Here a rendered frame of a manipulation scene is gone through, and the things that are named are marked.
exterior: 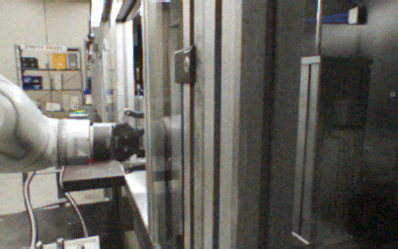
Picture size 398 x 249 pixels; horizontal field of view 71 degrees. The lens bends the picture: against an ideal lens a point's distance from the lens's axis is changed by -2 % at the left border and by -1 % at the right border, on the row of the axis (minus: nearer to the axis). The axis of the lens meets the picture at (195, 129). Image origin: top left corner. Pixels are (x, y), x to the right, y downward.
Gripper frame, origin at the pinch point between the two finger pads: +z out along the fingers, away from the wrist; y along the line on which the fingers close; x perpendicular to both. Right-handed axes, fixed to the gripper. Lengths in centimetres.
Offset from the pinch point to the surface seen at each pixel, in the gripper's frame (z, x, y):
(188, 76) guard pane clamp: -14.1, -38.6, 12.1
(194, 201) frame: -12.9, -37.8, 2.2
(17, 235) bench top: -41, 33, -35
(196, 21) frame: -13.9, -39.1, 15.9
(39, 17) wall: -133, 750, 170
